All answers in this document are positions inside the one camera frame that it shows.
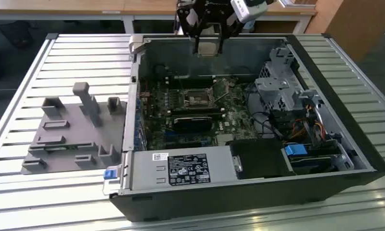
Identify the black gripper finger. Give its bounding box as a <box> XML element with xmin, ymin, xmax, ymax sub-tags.
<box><xmin>218</xmin><ymin>9</ymin><xmax>245</xmax><ymax>54</ymax></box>
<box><xmin>174</xmin><ymin>0</ymin><xmax>206</xmax><ymax>55</ymax></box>

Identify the silver CPU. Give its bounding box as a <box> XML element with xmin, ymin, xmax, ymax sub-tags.
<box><xmin>198</xmin><ymin>42</ymin><xmax>219</xmax><ymax>58</ymax></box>

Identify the black RAM slot bank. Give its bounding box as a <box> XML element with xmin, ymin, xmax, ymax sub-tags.
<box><xmin>167</xmin><ymin>107</ymin><xmax>222</xmax><ymax>118</ymax></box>
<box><xmin>165</xmin><ymin>72</ymin><xmax>218</xmax><ymax>89</ymax></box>

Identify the white paper stack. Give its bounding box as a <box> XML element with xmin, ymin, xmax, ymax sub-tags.
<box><xmin>277</xmin><ymin>0</ymin><xmax>318</xmax><ymax>8</ymax></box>

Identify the silver drive cage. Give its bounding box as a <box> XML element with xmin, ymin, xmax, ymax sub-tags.
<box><xmin>253</xmin><ymin>47</ymin><xmax>325</xmax><ymax>113</ymax></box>

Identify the green motherboard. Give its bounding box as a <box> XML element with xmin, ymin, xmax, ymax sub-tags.
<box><xmin>137</xmin><ymin>77</ymin><xmax>261</xmax><ymax>151</ymax></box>

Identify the black expansion card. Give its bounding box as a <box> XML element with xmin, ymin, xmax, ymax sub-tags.
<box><xmin>171</xmin><ymin>115</ymin><xmax>214</xmax><ymax>132</ymax></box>

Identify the silver chipset heatsink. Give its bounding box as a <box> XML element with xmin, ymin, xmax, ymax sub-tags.
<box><xmin>215</xmin><ymin>134</ymin><xmax>234</xmax><ymax>145</ymax></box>

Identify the wooden cabinet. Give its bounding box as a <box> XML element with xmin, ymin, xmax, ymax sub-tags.
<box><xmin>303</xmin><ymin>0</ymin><xmax>385</xmax><ymax>63</ymax></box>

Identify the wooden desk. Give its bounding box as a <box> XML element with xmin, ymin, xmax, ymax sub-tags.
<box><xmin>0</xmin><ymin>0</ymin><xmax>318</xmax><ymax>34</ymax></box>

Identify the black fan shroud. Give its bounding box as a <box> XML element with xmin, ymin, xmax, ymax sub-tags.
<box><xmin>226</xmin><ymin>138</ymin><xmax>297</xmax><ymax>180</ymax></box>

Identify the blue disk carrier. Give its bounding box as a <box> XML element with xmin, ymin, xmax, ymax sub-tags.
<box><xmin>283</xmin><ymin>143</ymin><xmax>307</xmax><ymax>158</ymax></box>

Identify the grey parts rack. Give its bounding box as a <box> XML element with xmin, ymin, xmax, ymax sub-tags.
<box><xmin>19</xmin><ymin>81</ymin><xmax>129</xmax><ymax>175</ymax></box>

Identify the silver power supply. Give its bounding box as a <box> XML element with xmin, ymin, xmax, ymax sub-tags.
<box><xmin>127</xmin><ymin>145</ymin><xmax>241</xmax><ymax>191</ymax></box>

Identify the green RAM stick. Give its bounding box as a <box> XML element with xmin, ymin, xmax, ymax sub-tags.
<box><xmin>43</xmin><ymin>143</ymin><xmax>93</xmax><ymax>152</ymax></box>

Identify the black PC case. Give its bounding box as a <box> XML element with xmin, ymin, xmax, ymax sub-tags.
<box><xmin>107</xmin><ymin>33</ymin><xmax>385</xmax><ymax>222</ymax></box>

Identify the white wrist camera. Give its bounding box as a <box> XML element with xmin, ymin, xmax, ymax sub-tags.
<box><xmin>229</xmin><ymin>0</ymin><xmax>269</xmax><ymax>23</ymax></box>

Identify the grey case corner bracket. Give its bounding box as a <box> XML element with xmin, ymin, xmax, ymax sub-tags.
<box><xmin>127</xmin><ymin>35</ymin><xmax>147</xmax><ymax>55</ymax></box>

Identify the orange yellow wire bundle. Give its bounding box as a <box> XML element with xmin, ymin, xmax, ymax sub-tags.
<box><xmin>290</xmin><ymin>105</ymin><xmax>327</xmax><ymax>145</ymax></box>

